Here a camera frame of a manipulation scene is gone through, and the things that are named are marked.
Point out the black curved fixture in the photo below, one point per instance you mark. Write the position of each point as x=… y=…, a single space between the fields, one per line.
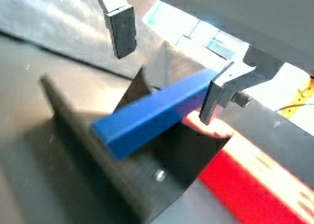
x=157 y=173

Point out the blue rectangular bar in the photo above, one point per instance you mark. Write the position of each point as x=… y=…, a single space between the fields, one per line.
x=142 y=120

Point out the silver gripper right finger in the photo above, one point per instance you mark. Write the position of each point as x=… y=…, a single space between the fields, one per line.
x=256 y=68

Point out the red shape-sorting board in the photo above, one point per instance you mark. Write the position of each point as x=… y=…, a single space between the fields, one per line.
x=256 y=188

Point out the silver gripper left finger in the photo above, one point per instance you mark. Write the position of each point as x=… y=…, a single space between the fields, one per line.
x=119 y=16

